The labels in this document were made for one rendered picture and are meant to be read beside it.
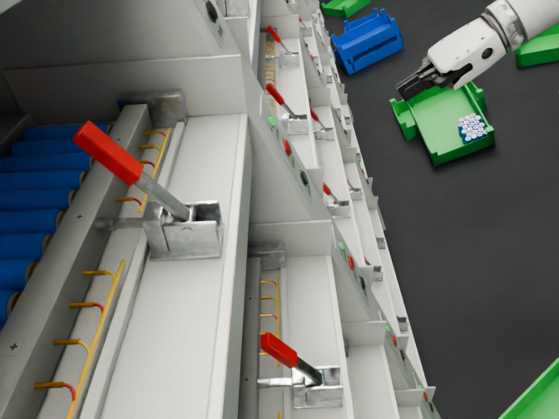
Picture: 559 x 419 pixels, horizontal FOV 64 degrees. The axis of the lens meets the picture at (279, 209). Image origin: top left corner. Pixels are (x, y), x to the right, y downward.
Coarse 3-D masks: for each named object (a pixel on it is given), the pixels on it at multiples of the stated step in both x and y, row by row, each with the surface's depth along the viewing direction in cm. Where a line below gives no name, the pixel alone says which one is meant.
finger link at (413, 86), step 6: (414, 78) 77; (426, 78) 76; (432, 78) 75; (402, 84) 78; (408, 84) 78; (414, 84) 77; (420, 84) 77; (426, 84) 77; (432, 84) 76; (402, 90) 79; (408, 90) 78; (414, 90) 78; (420, 90) 78; (402, 96) 80; (408, 96) 79
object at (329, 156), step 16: (320, 96) 112; (320, 112) 112; (320, 144) 100; (336, 144) 100; (320, 160) 95; (336, 160) 95; (336, 176) 91; (336, 192) 87; (352, 208) 83; (336, 224) 79; (352, 224) 79; (352, 240) 76; (368, 272) 65
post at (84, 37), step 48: (48, 0) 32; (96, 0) 32; (144, 0) 32; (192, 0) 35; (0, 48) 34; (48, 48) 35; (96, 48) 35; (144, 48) 35; (192, 48) 35; (0, 96) 37; (288, 192) 44; (336, 288) 53
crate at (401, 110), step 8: (472, 88) 170; (480, 96) 159; (392, 104) 180; (400, 104) 182; (480, 104) 161; (400, 112) 184; (408, 112) 182; (400, 120) 181; (408, 120) 178; (408, 128) 167; (416, 128) 167; (408, 136) 169; (416, 136) 169
